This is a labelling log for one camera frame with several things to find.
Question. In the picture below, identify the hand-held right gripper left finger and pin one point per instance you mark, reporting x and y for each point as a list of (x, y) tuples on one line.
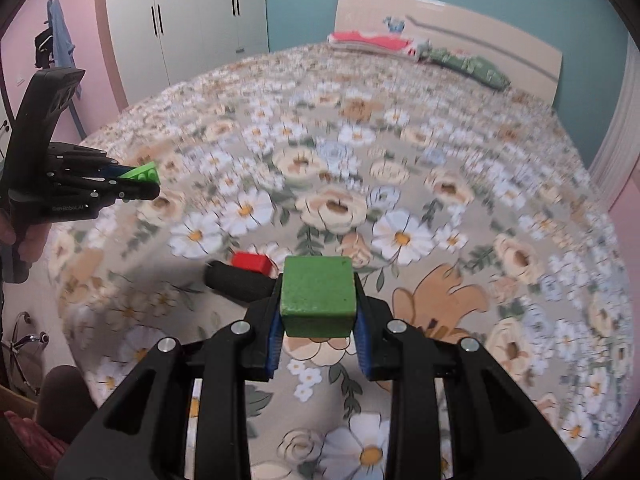
[(273, 350)]

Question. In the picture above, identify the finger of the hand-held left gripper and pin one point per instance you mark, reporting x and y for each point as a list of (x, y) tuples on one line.
[(130, 191), (85, 162)]

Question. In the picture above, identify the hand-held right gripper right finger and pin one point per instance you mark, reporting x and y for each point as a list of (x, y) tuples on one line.
[(361, 355)]

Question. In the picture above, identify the green toy brick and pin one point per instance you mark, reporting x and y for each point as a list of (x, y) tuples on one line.
[(142, 172)]

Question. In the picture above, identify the green cube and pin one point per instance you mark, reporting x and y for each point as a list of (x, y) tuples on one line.
[(315, 290)]

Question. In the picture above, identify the person's left hand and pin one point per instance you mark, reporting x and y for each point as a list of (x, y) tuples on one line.
[(35, 242)]

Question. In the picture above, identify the black hanging garment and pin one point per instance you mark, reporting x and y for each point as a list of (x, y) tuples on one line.
[(44, 50)]

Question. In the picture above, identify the black foam cylinder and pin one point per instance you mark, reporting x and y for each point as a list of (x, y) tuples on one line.
[(235, 282)]

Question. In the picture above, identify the red block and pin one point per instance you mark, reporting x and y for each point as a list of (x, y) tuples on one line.
[(250, 262)]

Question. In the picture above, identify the blue hanging garment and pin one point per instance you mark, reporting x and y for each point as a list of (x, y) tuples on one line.
[(61, 35)]

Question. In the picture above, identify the floral bedspread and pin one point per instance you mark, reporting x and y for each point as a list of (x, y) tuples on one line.
[(400, 185)]

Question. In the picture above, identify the cream wardrobe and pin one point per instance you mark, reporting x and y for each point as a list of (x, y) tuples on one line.
[(200, 25)]

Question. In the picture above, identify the chair base with casters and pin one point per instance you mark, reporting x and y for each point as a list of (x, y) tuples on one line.
[(30, 340)]

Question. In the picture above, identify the pink quilted cloth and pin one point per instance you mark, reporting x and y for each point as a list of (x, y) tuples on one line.
[(30, 435)]

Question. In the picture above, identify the pink pillow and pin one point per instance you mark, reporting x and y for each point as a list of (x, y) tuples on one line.
[(365, 40)]

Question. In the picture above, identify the green floral pillow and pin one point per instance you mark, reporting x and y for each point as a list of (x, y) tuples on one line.
[(470, 67)]

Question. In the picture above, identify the cream bed frame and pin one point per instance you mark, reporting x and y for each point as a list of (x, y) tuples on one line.
[(475, 25)]

